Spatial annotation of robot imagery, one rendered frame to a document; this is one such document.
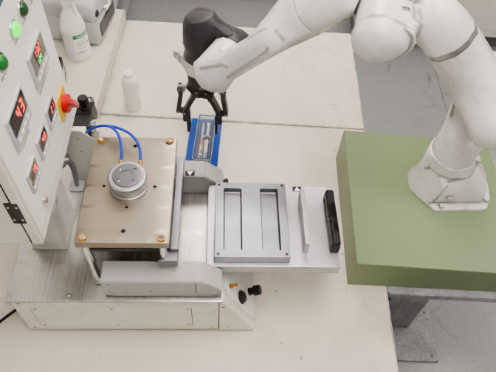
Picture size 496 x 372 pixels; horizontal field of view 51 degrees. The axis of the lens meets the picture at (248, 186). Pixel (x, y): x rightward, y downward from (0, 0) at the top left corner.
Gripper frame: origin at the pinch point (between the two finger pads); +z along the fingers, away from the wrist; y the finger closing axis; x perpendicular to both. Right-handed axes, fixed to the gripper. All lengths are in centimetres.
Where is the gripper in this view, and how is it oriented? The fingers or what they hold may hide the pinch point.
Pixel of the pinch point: (202, 123)
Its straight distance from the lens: 156.8
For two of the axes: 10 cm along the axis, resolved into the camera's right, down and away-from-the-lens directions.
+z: -0.5, 5.9, 8.1
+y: 10.0, 0.8, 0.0
